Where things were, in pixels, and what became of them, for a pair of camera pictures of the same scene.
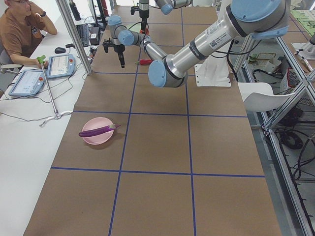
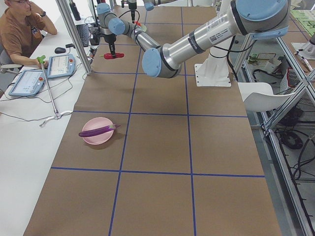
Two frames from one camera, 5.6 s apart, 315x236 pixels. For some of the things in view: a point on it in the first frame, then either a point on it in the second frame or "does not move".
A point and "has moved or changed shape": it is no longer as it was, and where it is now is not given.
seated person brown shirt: (21, 24) does not move
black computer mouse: (59, 50) does not move
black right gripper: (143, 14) to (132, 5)
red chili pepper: (144, 62) has moved or changed shape
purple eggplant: (91, 132) does not move
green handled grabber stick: (57, 114) does not move
